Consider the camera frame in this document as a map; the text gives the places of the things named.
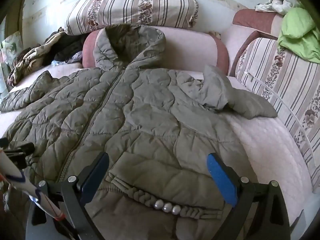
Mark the long striped floral cushion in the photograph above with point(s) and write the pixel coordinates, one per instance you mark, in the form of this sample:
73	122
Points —
130	7

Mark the olive quilted puffer jacket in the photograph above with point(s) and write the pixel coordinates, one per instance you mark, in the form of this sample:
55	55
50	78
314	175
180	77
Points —
140	120

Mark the pink quilted bed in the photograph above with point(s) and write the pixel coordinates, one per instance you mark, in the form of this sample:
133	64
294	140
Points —
270	150

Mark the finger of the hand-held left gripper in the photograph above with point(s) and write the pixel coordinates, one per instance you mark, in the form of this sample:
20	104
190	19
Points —
18	152

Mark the floral printed bag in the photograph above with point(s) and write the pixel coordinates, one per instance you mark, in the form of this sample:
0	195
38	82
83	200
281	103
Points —
8	52

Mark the striped floral armrest cushion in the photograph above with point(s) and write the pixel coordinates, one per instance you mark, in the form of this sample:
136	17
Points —
287	92

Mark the white crumpled cloth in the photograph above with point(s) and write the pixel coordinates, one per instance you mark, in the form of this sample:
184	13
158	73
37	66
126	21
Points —
277	3

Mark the black clothes pile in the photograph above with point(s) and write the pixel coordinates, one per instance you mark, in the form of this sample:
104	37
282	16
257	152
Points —
70	47

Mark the brown beige blanket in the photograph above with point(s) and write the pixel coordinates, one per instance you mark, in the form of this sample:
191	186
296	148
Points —
32	55

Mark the clear plastic bag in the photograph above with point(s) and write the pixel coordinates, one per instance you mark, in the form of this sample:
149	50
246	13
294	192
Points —
66	60

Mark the green cloth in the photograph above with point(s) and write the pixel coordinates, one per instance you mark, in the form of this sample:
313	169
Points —
298	35

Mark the pink bolster cushion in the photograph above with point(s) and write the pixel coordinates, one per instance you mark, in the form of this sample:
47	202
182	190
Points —
257	20
192	52

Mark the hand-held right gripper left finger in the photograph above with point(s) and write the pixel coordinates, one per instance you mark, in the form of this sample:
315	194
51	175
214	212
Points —
96	177

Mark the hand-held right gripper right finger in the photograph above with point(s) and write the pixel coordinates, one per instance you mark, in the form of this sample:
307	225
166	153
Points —
222	180

